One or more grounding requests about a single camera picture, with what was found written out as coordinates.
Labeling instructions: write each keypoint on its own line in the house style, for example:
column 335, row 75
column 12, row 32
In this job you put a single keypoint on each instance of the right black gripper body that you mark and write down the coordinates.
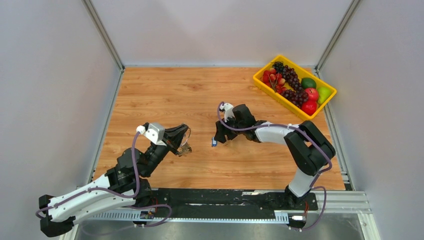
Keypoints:
column 232, row 123

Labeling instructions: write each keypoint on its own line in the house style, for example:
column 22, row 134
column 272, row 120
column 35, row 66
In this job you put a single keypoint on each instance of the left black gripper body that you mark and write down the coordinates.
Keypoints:
column 169, row 142

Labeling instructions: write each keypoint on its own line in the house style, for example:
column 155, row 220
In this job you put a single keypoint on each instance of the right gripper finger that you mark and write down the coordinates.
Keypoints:
column 218, row 137
column 230, row 135

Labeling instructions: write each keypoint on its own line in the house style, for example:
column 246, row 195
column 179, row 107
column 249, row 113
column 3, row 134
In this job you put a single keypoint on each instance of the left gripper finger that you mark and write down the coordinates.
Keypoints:
column 181, row 144
column 177, row 131

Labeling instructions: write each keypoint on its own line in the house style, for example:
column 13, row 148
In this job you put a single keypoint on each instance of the blue key tag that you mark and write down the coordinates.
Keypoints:
column 213, row 142

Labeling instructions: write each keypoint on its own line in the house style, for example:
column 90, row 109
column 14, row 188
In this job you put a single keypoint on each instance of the metal keyring with keys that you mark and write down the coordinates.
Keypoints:
column 184, row 147

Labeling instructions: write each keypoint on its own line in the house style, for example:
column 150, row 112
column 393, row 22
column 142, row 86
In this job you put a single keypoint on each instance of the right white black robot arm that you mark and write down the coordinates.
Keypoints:
column 311, row 151

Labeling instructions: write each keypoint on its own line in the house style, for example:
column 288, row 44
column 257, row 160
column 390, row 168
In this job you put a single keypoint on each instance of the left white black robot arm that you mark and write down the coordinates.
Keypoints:
column 124, row 185

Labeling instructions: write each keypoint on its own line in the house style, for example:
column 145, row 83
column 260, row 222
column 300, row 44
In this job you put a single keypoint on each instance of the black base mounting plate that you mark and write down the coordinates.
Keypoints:
column 223, row 203

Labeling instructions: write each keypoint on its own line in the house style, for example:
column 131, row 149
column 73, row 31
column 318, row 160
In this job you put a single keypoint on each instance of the red strawberries cluster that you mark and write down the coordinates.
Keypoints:
column 273, row 79

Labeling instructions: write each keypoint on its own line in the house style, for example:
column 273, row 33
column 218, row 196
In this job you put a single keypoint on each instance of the dark grape bunch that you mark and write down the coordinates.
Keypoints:
column 294, row 92

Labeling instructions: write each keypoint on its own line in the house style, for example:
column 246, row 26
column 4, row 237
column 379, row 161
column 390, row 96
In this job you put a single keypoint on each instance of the red round fruit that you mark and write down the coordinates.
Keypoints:
column 309, row 107

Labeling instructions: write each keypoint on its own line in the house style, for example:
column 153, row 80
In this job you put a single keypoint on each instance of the green lime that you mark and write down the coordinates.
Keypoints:
column 308, row 82

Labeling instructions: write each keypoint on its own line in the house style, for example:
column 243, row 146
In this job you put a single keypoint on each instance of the red apple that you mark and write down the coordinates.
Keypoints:
column 313, row 94

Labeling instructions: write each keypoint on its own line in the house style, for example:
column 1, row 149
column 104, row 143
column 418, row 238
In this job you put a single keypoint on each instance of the yellow plastic bin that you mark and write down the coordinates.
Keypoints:
column 301, row 74

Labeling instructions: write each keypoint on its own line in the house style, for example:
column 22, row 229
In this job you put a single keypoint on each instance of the green pear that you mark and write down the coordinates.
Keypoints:
column 324, row 93

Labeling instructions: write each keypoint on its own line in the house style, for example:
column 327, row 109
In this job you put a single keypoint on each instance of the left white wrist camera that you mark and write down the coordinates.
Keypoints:
column 154, row 132

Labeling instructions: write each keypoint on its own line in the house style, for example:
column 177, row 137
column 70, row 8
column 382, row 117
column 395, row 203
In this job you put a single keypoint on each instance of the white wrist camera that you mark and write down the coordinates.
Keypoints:
column 227, row 109
column 154, row 132

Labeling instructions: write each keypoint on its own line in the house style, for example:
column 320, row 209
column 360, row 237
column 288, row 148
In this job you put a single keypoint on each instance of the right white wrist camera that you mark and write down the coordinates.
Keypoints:
column 227, row 109

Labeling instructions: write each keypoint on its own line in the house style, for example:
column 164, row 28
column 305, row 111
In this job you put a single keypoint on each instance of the aluminium rail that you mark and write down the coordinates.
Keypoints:
column 321, row 202

